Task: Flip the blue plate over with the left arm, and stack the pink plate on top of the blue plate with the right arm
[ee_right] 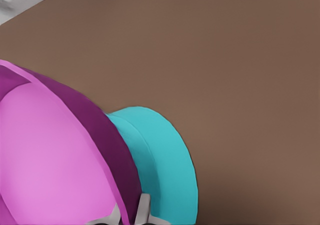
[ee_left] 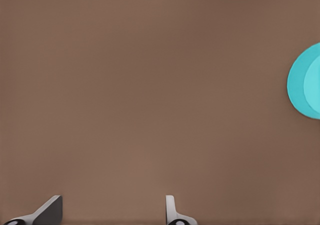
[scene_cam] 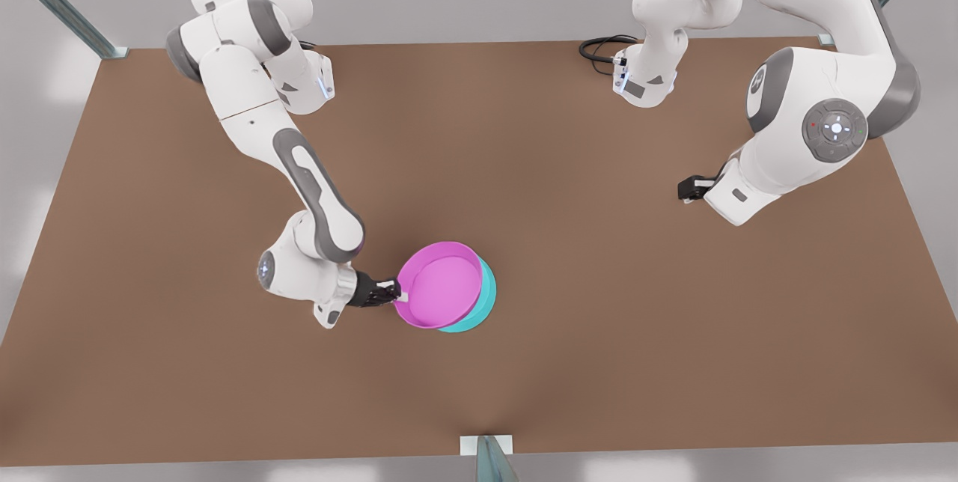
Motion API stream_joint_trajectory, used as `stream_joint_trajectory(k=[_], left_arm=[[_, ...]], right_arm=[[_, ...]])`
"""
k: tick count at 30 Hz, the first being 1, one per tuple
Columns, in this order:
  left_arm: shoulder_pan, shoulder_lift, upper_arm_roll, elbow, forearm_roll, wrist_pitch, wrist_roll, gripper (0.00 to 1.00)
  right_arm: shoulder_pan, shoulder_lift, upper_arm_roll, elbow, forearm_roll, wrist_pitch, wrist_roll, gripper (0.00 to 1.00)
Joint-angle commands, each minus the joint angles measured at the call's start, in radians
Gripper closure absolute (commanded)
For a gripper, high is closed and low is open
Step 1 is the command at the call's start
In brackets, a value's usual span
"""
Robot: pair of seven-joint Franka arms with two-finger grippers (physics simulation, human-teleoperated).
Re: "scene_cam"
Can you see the pink plate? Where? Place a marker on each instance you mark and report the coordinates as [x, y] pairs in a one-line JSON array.
[[440, 285]]

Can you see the blue plate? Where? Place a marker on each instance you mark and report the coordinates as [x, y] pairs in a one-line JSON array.
[[484, 299]]

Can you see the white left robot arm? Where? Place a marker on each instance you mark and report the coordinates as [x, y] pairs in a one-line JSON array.
[[816, 93]]

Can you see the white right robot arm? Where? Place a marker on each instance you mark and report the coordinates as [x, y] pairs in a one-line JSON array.
[[247, 104]]

